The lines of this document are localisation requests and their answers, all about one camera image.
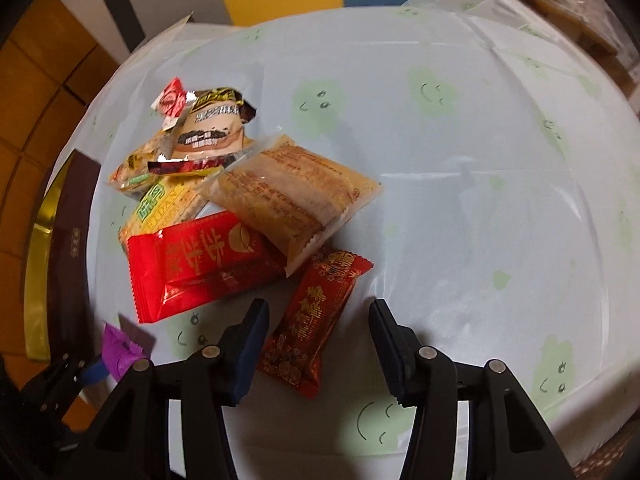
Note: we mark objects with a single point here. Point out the red and white snack packet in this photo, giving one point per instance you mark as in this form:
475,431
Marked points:
172,100

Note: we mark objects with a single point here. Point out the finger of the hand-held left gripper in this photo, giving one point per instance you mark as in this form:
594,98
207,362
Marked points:
92,372

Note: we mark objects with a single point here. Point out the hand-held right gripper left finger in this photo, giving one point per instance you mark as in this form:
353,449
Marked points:
247,355

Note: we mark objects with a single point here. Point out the purple candy wrapper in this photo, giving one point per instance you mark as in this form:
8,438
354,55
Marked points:
122,350

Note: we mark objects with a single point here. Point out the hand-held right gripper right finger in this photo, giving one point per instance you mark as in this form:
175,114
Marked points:
395,355

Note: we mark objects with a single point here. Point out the thin red and black packet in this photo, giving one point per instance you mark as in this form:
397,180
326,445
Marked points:
195,164

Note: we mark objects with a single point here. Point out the translucent pastry packet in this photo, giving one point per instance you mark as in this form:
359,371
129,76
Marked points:
290,195

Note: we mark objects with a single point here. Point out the orange-edged cracker packet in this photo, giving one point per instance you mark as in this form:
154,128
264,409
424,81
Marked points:
137,160

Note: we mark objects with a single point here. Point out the wooden tray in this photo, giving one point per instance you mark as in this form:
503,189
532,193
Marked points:
575,15

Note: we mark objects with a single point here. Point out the yellow and green cracker packet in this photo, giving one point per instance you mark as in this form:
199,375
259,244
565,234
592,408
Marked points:
160,205

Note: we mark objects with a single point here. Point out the white tablecloth green faces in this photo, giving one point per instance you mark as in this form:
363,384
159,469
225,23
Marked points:
475,210

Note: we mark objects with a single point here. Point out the dark red nut bar packet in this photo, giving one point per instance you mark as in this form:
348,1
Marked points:
305,325

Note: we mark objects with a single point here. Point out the bright red snack packet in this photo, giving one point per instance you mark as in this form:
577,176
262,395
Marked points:
205,265

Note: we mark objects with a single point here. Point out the brown gift box gold lining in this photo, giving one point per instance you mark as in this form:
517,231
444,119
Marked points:
70,250

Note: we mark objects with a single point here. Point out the beige and gold sesame packet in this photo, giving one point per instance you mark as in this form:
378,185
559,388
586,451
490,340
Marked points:
210,130

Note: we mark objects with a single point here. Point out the black chair back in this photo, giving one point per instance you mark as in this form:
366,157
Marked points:
122,10

